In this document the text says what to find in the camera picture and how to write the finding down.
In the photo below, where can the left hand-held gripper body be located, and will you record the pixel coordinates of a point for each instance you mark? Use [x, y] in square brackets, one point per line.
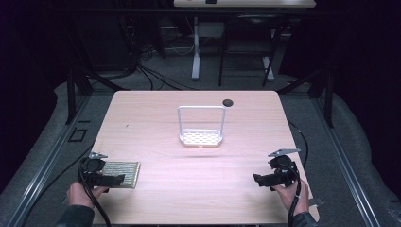
[92, 166]

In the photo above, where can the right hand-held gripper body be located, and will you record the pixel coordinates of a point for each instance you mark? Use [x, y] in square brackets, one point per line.
[283, 168]

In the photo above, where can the white sponge rack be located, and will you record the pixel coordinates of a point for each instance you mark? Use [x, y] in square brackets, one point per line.
[201, 136]

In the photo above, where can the person's right hand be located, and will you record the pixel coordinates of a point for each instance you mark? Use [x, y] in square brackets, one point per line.
[290, 197]

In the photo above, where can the person's left hand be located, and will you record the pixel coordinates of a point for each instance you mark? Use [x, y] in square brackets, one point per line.
[78, 195]

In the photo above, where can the black metal stand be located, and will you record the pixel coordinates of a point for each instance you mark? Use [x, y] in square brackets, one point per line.
[329, 97]
[72, 94]

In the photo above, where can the black table grommet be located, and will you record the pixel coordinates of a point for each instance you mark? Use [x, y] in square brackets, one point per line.
[227, 102]

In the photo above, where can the black chair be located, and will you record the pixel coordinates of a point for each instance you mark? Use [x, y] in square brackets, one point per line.
[252, 38]

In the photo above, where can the white desk leg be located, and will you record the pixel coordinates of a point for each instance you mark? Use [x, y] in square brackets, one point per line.
[196, 53]

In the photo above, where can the metal floor rail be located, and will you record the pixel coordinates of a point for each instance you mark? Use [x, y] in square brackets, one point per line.
[47, 160]
[346, 164]

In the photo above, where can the metal table bracket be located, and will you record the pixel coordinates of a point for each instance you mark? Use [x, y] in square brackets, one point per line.
[316, 201]

